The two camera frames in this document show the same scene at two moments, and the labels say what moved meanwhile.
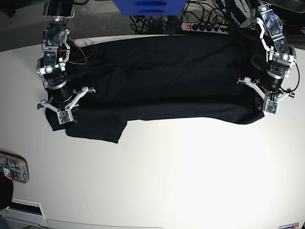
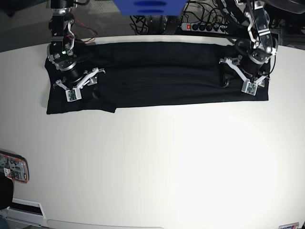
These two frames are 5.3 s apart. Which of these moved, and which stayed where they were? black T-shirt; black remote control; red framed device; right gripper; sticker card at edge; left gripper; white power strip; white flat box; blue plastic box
Moved: right gripper; left gripper; black T-shirt
Stayed: white power strip; blue plastic box; sticker card at edge; black remote control; red framed device; white flat box
